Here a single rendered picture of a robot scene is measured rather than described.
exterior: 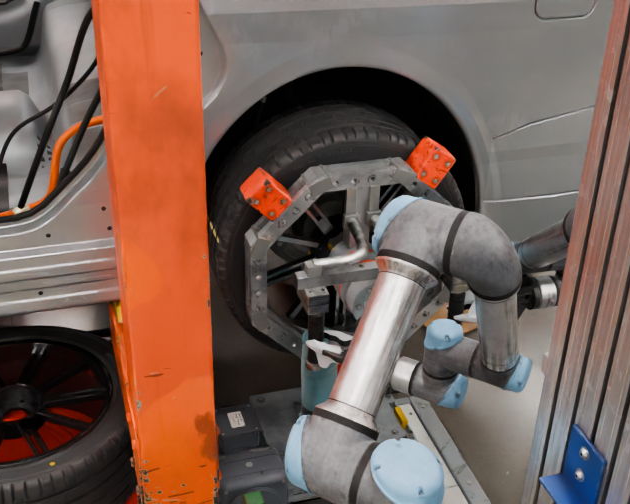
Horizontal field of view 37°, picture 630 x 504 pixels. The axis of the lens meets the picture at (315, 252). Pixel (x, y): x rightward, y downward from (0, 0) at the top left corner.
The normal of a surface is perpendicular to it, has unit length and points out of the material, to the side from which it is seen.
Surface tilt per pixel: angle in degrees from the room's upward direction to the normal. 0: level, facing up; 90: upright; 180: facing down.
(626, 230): 90
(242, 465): 0
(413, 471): 7
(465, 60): 90
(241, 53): 90
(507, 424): 0
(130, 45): 90
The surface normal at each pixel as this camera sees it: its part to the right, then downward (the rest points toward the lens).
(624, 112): -0.95, 0.14
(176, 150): 0.29, 0.50
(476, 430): 0.02, -0.86
